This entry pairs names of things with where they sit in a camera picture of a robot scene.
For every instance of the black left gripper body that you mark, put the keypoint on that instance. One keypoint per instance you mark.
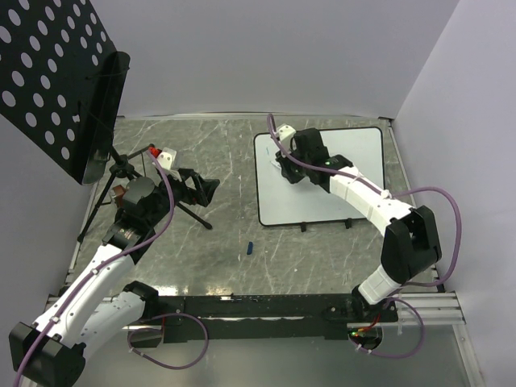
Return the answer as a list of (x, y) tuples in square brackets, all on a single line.
[(180, 191)]

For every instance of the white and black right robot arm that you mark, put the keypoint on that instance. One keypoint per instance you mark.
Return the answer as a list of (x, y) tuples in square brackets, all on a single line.
[(410, 237)]

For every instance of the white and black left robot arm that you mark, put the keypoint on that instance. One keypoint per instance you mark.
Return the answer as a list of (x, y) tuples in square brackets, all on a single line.
[(54, 349)]

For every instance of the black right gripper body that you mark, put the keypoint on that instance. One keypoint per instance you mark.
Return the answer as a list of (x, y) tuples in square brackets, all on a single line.
[(294, 151)]

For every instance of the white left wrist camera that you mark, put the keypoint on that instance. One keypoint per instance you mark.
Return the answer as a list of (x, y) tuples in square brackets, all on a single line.
[(166, 158)]

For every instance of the black perforated music stand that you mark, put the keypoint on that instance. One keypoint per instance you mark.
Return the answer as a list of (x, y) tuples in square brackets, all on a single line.
[(62, 80)]

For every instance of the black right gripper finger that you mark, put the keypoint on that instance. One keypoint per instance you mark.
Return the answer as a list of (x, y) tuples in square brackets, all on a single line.
[(302, 174), (288, 167)]

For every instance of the aluminium rail frame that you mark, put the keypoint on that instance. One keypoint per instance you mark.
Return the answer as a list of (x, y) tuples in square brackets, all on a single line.
[(53, 350)]

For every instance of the brown wooden metronome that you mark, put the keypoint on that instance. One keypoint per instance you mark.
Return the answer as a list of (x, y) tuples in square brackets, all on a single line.
[(116, 194)]

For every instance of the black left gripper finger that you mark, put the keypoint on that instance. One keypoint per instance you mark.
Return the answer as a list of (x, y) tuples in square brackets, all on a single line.
[(196, 177), (207, 190)]

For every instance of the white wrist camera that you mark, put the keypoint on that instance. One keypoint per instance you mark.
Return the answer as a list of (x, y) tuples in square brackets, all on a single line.
[(166, 158), (285, 134)]

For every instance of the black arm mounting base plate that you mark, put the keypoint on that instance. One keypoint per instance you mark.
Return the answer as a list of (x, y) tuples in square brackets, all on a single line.
[(330, 316)]

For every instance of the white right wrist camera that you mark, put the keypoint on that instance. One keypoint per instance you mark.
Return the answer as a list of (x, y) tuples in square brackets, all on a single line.
[(285, 134)]

